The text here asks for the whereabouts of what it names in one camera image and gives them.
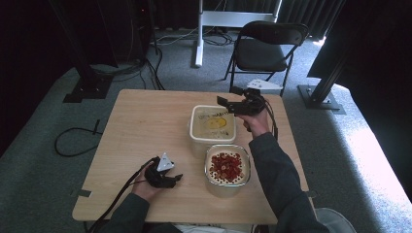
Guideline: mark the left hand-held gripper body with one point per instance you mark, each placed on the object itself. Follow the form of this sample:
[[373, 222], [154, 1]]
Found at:
[[160, 171]]

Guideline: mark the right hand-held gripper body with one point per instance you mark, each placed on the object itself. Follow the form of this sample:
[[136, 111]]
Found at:
[[251, 100]]

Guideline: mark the clear plastic lid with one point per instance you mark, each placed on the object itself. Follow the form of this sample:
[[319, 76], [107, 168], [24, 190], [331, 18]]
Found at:
[[213, 123]]

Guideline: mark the strainer bowl of red fruits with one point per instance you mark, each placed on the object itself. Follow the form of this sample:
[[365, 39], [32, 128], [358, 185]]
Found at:
[[227, 168]]

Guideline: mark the person's left hand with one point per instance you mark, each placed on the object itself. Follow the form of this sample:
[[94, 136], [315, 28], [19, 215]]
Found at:
[[145, 189]]

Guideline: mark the person's right hand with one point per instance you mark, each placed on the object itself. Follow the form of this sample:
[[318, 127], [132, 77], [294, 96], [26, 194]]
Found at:
[[257, 124]]

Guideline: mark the black folding chair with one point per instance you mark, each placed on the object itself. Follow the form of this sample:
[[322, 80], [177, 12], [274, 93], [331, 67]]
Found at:
[[264, 53]]

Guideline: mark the person's lap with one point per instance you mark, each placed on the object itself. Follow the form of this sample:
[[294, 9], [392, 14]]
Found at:
[[194, 229]]

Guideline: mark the wooden table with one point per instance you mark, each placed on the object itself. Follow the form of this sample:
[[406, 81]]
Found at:
[[149, 110]]

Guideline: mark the black metal stand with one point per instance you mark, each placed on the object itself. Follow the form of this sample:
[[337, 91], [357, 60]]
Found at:
[[324, 87], [82, 61]]

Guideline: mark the grey tape strip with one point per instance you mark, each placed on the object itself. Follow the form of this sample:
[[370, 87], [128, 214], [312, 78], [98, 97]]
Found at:
[[81, 193]]

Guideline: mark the white round object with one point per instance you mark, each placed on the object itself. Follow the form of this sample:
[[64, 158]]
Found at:
[[336, 221]]

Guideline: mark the white desk frame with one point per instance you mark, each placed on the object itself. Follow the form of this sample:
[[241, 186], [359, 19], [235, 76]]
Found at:
[[202, 22]]

